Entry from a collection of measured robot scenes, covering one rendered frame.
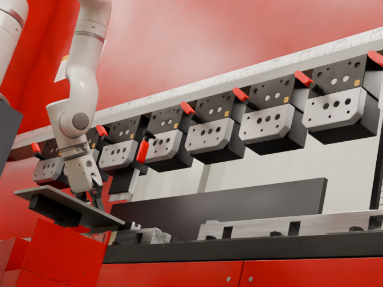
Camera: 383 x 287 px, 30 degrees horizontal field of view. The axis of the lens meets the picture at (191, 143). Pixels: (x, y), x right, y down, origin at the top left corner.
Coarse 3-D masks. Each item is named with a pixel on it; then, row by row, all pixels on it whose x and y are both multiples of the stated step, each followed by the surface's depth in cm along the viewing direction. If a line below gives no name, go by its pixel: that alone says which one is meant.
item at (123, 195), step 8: (120, 176) 214; (128, 176) 211; (136, 176) 210; (112, 184) 215; (120, 184) 212; (128, 184) 209; (112, 192) 213; (120, 192) 211; (128, 192) 209; (112, 200) 213
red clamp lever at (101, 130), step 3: (96, 126) 224; (99, 126) 222; (102, 126) 224; (99, 129) 221; (102, 129) 221; (99, 132) 221; (102, 132) 219; (105, 132) 220; (102, 135) 219; (105, 135) 219; (102, 138) 217; (105, 138) 216; (108, 138) 217; (105, 141) 217; (108, 141) 217; (111, 141) 218
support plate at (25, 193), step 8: (16, 192) 197; (24, 192) 194; (32, 192) 192; (40, 192) 190; (48, 192) 189; (56, 192) 187; (64, 192) 188; (56, 200) 194; (64, 200) 192; (72, 200) 190; (80, 200) 191; (72, 208) 197; (80, 208) 195; (88, 208) 193; (96, 208) 194; (88, 216) 201; (96, 216) 199; (104, 216) 197; (112, 216) 198; (80, 224) 211; (88, 224) 209; (96, 224) 207; (104, 224) 205; (112, 224) 202; (120, 224) 200
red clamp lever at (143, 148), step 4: (144, 132) 201; (148, 132) 201; (148, 136) 201; (152, 136) 202; (144, 140) 200; (148, 140) 201; (140, 144) 200; (144, 144) 199; (148, 144) 200; (140, 148) 199; (144, 148) 199; (148, 148) 201; (140, 152) 198; (144, 152) 199; (140, 156) 198; (144, 156) 199; (140, 160) 198; (144, 160) 199
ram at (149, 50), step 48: (144, 0) 248; (192, 0) 224; (240, 0) 204; (288, 0) 187; (336, 0) 173; (48, 48) 292; (144, 48) 232; (192, 48) 211; (240, 48) 193; (288, 48) 178; (48, 96) 271; (144, 96) 219; (192, 96) 200
